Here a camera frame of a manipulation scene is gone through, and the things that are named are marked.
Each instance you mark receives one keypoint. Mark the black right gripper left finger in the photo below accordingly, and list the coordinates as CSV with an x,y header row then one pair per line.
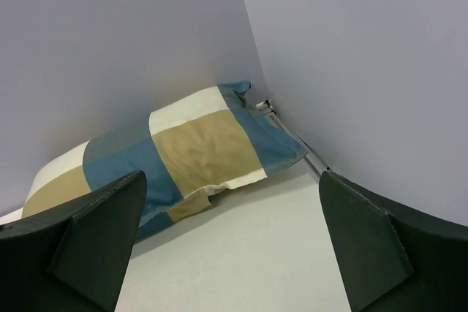
x,y
74,256

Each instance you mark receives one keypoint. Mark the aluminium table edge rail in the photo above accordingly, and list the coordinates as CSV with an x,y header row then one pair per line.
x,y
314,161

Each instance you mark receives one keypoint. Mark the blue tan white patchwork pillowcase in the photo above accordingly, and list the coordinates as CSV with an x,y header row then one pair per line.
x,y
190,150

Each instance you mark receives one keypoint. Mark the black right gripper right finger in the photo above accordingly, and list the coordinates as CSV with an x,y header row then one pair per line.
x,y
392,257

